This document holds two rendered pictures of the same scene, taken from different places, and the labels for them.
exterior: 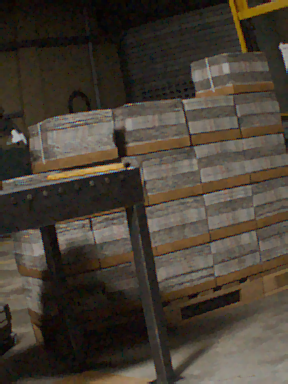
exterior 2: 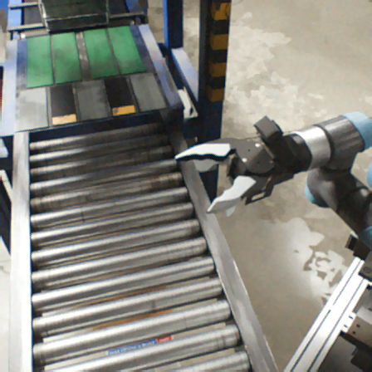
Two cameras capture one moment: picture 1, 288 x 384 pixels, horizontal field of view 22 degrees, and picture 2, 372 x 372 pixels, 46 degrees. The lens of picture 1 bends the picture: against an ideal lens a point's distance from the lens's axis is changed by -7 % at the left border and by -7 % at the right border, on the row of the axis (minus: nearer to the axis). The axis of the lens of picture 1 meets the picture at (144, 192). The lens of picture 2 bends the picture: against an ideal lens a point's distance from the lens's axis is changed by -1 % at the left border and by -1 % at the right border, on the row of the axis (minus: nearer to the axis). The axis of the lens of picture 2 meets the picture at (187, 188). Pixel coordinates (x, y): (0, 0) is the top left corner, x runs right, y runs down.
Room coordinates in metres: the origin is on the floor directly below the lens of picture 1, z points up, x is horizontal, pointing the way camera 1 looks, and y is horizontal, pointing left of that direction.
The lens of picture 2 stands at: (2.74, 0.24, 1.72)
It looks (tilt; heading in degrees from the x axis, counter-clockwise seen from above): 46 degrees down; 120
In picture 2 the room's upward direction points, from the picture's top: straight up
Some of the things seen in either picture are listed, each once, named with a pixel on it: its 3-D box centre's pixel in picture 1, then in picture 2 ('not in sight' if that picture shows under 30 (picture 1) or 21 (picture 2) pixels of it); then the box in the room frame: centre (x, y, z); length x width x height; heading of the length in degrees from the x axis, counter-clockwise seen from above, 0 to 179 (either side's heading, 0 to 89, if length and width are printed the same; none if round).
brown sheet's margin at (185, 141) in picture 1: (145, 148); not in sight; (3.73, -0.04, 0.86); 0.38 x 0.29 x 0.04; 26
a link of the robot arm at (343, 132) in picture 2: not in sight; (340, 139); (2.67, 0.92, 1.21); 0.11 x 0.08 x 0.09; 56
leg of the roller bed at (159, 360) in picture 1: (151, 301); not in sight; (2.59, 0.04, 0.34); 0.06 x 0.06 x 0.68; 45
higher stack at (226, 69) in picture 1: (251, 172); not in sight; (4.00, -0.57, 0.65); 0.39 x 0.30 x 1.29; 27
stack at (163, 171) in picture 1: (137, 245); not in sight; (3.67, 0.07, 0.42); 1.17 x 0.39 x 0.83; 117
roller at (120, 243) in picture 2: not in sight; (118, 244); (2.22, 0.76, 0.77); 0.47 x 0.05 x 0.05; 45
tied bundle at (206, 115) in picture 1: (194, 122); not in sight; (3.87, -0.31, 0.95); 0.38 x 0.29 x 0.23; 26
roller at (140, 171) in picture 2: not in sight; (105, 178); (2.04, 0.95, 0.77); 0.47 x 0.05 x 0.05; 45
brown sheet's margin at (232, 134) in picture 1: (198, 139); not in sight; (3.87, -0.31, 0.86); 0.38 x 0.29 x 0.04; 26
